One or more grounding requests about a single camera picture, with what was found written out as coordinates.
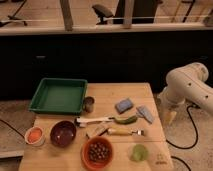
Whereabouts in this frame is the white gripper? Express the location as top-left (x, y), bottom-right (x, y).
top-left (159, 89), bottom-right (184, 125)

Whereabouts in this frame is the blue sponge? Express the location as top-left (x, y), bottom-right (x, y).
top-left (115, 98), bottom-right (133, 114)

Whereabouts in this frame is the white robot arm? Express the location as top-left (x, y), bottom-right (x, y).
top-left (159, 62), bottom-right (213, 126)

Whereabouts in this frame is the green plastic tray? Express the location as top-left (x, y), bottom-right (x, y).
top-left (29, 78), bottom-right (87, 115)

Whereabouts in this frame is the grey blue cloth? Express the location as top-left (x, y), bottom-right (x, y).
top-left (136, 106), bottom-right (154, 124)

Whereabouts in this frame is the green cucumber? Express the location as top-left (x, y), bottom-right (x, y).
top-left (114, 116), bottom-right (138, 125)

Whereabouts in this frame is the wooden block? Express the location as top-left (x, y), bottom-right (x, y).
top-left (86, 123), bottom-right (109, 138)

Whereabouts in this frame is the orange bowl with nuts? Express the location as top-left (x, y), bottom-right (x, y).
top-left (81, 136), bottom-right (114, 171)

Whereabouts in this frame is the small metal cup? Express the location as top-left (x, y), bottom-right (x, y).
top-left (84, 96), bottom-right (95, 113)

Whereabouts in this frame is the dark purple bowl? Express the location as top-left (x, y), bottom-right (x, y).
top-left (50, 121), bottom-right (77, 148)

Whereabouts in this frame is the white cup with orange content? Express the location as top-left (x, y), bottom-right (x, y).
top-left (24, 127), bottom-right (45, 146)

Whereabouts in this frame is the black cable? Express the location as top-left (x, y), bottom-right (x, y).
top-left (165, 104), bottom-right (200, 150)

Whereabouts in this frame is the wooden handled fork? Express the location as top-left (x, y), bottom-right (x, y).
top-left (107, 128), bottom-right (146, 136)

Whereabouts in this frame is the white handled knife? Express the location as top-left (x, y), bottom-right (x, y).
top-left (74, 117), bottom-right (114, 126)

